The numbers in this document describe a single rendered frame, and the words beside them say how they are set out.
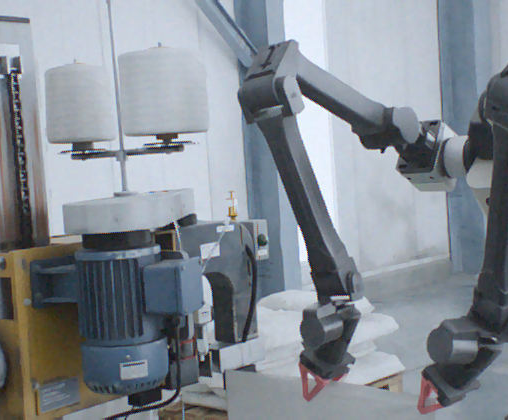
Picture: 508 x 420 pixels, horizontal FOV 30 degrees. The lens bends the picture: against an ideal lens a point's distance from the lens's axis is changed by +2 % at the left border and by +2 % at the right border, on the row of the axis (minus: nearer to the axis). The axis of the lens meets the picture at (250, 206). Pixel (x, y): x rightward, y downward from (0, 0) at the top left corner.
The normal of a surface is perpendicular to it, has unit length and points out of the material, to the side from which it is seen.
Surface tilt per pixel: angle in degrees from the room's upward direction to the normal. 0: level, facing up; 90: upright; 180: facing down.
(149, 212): 90
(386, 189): 90
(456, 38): 90
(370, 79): 90
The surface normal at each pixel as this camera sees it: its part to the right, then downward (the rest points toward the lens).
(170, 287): -0.32, 0.07
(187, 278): 0.95, -0.05
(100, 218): -0.11, 0.07
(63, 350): 0.73, -0.01
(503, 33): -0.68, 0.08
